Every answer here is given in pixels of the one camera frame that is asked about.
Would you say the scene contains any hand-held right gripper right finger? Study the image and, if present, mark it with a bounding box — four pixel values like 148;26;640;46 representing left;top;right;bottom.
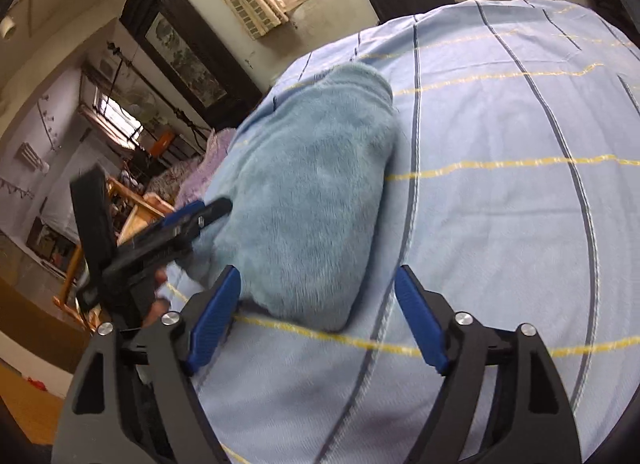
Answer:
394;264;583;464

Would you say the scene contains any light blue fleece sweater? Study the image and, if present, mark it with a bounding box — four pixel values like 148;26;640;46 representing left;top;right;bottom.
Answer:
190;64;401;332

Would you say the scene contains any dark framed painting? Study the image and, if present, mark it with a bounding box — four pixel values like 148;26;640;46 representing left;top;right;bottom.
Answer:
120;0;263;127

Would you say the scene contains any floral blanket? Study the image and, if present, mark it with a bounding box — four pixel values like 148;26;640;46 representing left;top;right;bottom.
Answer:
160;128;238;215

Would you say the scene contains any person's left hand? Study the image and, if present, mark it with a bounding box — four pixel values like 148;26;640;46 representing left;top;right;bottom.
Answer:
141;270;171;327

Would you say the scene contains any wooden chair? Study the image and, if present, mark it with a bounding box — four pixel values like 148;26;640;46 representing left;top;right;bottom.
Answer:
52;179;168;330

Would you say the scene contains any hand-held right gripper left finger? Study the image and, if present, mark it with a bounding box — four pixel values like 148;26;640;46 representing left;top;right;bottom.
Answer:
50;264;243;464

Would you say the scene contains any blue plaid bed sheet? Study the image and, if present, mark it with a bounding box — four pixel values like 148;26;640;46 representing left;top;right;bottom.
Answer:
165;0;640;464

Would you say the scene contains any orange box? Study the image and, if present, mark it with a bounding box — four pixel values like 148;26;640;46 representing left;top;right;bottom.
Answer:
150;131;177;157

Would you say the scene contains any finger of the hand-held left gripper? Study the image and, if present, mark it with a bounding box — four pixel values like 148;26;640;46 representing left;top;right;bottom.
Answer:
160;196;233;245

